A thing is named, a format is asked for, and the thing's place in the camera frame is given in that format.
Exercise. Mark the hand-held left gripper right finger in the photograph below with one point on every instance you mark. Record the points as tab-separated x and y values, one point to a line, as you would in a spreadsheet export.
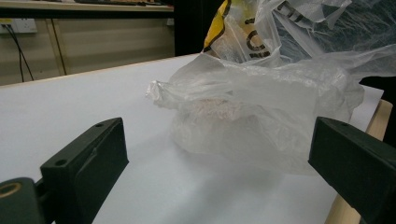
355	168

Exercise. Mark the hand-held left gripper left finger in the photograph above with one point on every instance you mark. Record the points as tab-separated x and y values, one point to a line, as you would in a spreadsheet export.
84	168

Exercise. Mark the clear plastic bag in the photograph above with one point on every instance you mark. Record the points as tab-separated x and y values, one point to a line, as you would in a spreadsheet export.
249	93

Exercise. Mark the white wall power outlet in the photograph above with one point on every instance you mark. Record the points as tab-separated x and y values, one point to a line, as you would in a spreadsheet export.
21	25

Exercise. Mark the black curtain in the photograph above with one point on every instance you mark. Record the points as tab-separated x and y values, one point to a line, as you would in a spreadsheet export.
193	28

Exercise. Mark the background desk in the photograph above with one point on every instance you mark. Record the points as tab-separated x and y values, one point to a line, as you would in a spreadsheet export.
77	6

